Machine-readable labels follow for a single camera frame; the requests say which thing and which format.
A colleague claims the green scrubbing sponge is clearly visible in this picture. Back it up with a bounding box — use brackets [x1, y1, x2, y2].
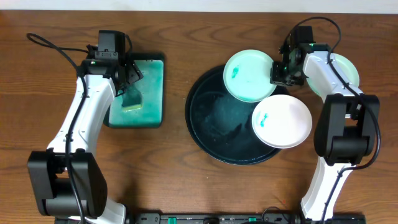
[121, 85, 143, 111]

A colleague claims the mint green plate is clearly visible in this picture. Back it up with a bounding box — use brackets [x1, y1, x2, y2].
[223, 49, 276, 103]
[303, 51, 363, 101]

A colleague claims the white plate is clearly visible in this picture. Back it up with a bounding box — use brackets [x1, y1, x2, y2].
[251, 95, 312, 149]

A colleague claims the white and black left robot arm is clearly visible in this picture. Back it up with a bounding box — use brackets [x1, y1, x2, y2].
[27, 50, 143, 223]

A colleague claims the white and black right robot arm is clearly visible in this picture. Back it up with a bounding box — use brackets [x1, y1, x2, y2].
[271, 40, 381, 223]

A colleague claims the black rectangular soapy water tray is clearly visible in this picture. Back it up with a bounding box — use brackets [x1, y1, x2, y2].
[103, 53, 165, 129]

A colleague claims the round black serving tray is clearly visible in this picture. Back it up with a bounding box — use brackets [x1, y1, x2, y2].
[185, 65, 280, 166]

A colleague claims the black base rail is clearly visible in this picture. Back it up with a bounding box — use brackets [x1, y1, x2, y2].
[130, 213, 319, 224]

